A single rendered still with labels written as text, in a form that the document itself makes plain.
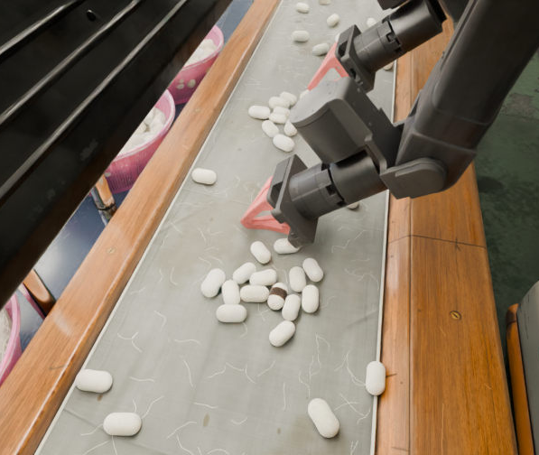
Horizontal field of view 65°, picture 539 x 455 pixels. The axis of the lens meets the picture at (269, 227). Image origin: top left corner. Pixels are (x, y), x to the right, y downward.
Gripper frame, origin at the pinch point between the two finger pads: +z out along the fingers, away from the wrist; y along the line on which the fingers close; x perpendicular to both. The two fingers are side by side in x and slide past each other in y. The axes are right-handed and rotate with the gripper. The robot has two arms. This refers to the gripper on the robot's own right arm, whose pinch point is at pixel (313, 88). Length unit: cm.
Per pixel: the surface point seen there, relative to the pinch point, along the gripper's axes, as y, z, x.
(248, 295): 36.1, 4.8, 3.3
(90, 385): 49, 14, -5
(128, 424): 52, 10, -2
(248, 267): 32.4, 5.5, 2.6
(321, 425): 48.2, -2.8, 9.7
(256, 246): 29.0, 5.4, 2.7
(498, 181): -86, 1, 108
